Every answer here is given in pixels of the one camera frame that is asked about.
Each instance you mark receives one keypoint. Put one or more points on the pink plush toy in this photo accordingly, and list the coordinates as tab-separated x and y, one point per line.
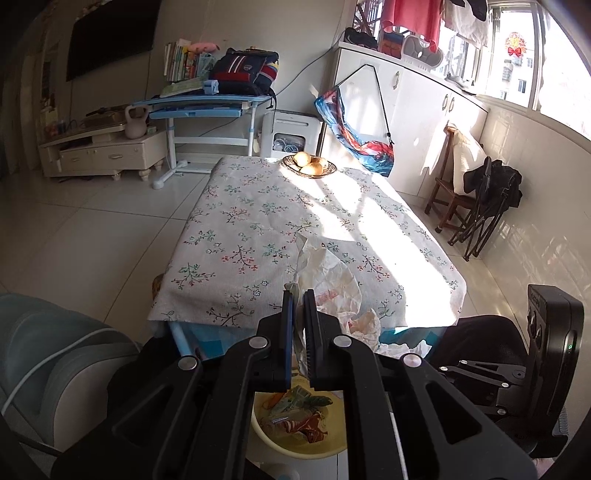
203	47

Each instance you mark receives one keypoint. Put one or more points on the cream television stand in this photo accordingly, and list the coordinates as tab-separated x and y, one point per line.
101	152

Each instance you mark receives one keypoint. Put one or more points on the small blue box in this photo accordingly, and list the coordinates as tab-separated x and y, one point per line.
210	86

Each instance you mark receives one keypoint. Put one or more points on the open book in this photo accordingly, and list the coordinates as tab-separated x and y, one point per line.
180	87

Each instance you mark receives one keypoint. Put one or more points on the yellow plastic bucket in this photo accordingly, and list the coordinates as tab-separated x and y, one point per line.
295	450

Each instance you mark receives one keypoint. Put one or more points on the white floor appliance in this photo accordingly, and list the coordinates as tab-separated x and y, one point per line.
291	129

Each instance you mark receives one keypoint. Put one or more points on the colourful box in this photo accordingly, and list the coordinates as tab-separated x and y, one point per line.
391	44

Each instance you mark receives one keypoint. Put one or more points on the pink shirt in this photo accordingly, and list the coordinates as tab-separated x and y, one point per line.
411	21

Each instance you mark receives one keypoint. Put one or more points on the white cabinet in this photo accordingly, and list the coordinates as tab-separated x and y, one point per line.
425	129

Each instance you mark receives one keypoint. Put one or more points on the person's leg black trousers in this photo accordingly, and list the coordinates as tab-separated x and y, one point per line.
480	337

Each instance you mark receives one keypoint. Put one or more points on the black shoes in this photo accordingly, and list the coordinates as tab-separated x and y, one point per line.
360	38

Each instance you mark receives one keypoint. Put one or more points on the white plastic bag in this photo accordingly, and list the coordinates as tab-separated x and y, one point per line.
328	277

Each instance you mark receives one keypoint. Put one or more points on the floral white tablecloth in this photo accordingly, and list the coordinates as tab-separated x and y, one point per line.
258	230

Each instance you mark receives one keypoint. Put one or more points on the blue checked under cloth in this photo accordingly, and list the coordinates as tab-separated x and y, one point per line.
207	339

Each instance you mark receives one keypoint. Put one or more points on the blue study desk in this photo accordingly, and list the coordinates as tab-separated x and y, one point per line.
198	104

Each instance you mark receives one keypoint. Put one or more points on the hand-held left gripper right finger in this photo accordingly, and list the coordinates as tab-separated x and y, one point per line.
310	332

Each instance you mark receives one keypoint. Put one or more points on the black wall television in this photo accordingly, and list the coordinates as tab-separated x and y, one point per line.
111	37

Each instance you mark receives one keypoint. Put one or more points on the yellow fruit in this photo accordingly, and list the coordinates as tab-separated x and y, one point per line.
302	159
321	162
311	169

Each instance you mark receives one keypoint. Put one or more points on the grey blue armchair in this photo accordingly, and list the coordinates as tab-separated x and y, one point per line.
41	360

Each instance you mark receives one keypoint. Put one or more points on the row of books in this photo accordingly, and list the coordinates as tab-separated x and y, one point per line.
182	62

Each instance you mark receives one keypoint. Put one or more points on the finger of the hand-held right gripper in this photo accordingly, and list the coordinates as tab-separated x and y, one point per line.
505	406
485	371

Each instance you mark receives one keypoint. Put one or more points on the black folding chair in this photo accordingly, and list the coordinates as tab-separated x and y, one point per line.
494	194

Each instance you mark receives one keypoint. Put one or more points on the dark striped backpack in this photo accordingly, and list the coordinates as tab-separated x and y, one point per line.
244	71

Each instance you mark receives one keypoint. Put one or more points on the red window decoration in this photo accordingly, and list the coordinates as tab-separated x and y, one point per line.
515	44

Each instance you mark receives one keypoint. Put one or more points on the blue white packet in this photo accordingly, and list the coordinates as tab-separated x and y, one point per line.
295	398

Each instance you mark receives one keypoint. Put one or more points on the white garment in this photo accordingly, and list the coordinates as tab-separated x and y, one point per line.
466	30

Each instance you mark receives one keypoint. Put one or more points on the wooden chair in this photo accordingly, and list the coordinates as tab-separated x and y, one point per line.
443	198

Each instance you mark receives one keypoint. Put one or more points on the woven fruit bowl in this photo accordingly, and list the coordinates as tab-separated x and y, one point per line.
330	171

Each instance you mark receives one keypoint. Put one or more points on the white pillow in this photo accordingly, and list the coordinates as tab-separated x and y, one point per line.
466	157

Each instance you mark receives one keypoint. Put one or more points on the colourful hanging bag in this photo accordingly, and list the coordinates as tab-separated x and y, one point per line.
369	152

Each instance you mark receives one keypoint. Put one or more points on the white plastic basket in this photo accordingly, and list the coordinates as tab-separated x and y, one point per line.
422	51

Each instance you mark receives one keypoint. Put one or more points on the beige kettlebell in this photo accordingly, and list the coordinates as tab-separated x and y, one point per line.
136	125

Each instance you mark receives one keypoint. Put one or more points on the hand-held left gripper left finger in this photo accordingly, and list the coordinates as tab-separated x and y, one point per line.
288	332

